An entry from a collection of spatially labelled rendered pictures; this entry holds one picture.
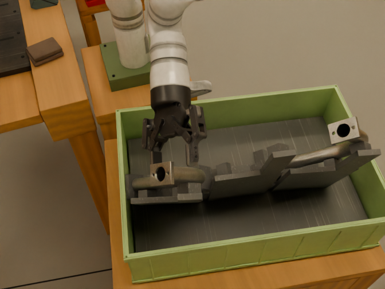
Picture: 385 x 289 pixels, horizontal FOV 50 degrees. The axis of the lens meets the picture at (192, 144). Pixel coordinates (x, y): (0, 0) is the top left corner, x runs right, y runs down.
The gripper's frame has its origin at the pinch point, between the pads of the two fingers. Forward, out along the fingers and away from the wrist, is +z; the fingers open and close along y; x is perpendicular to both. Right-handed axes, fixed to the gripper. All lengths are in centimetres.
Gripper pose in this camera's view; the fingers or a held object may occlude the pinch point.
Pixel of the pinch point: (173, 166)
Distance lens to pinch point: 74.2
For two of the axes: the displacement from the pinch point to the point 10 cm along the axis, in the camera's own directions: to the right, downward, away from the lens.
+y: 7.2, -1.5, -6.7
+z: 0.5, 9.9, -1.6
